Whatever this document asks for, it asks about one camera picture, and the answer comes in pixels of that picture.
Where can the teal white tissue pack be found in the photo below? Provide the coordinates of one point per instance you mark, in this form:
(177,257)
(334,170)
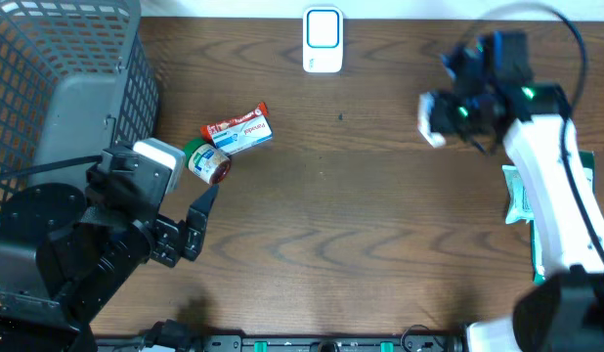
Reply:
(519,206)

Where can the grey plastic mesh basket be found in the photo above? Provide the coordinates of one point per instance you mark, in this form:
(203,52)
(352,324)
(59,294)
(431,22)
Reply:
(74,80)

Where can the green lid glass jar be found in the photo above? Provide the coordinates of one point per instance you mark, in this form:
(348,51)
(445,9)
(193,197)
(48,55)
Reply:
(206,162)

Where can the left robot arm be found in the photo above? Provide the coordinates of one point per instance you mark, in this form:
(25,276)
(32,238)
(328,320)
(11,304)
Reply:
(65,252)

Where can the green white wipes packet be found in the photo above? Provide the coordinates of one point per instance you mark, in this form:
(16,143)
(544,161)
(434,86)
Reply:
(588,164)

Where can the red snack stick sachet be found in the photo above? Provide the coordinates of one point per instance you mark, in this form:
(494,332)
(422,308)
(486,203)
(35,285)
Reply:
(207,131)

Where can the white Panadol medicine box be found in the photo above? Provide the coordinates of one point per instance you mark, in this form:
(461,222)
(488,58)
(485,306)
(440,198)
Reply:
(243,136)

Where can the orange small carton box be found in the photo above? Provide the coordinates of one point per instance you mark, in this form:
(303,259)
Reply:
(425,106)

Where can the white barcode scanner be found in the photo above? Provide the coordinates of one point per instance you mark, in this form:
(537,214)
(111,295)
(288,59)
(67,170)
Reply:
(323,29)

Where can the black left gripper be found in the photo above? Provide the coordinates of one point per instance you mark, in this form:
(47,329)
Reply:
(170,240)

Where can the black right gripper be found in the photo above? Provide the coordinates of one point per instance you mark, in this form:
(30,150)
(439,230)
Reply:
(441,114)

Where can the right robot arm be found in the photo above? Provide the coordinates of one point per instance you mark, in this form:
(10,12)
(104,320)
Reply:
(566,312)

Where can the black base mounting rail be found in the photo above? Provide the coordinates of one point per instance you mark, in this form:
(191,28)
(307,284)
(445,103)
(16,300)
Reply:
(174,336)

